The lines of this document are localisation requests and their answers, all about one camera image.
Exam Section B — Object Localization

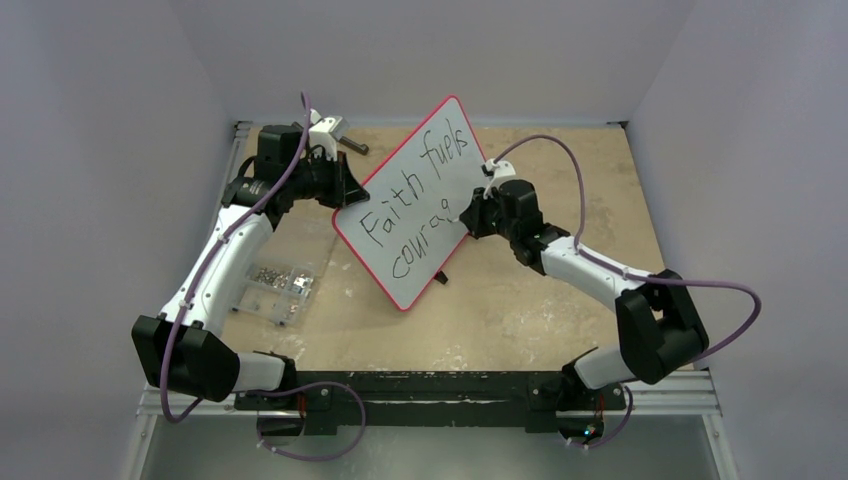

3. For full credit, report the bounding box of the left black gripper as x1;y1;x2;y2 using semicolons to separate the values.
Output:
286;149;367;209

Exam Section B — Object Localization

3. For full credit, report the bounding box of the pink framed whiteboard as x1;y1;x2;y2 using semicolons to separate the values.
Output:
332;95;488;311

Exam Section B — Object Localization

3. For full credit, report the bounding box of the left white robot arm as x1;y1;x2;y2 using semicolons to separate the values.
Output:
131;116;370;409

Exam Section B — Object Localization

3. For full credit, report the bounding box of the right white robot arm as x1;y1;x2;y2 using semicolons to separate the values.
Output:
459;180;709;407

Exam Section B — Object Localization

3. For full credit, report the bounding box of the black metal clamp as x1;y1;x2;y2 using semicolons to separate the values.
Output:
345;140;370;155

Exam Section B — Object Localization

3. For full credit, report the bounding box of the clear plastic parts box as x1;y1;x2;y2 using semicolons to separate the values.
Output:
231;215;339;328

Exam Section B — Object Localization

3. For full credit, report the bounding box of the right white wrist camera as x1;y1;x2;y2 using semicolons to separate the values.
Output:
482;159;516;199

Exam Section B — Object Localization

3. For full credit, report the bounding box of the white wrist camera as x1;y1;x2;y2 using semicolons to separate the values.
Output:
308;108;350;161
482;159;516;199

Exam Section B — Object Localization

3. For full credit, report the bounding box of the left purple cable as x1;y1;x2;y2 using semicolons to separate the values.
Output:
160;91;315;424

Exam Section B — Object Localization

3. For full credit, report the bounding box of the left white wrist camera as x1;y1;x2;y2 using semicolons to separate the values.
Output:
308;108;350;161

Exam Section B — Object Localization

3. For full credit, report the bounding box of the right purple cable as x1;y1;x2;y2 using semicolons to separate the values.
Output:
493;134;763;366

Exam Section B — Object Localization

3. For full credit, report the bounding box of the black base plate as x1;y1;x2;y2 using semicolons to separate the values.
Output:
234;371;627;437

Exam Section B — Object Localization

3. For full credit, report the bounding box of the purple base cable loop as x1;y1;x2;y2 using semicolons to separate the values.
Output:
255;380;367;464

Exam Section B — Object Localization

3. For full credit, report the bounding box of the aluminium rail frame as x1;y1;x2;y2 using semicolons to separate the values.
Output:
122;120;740;480

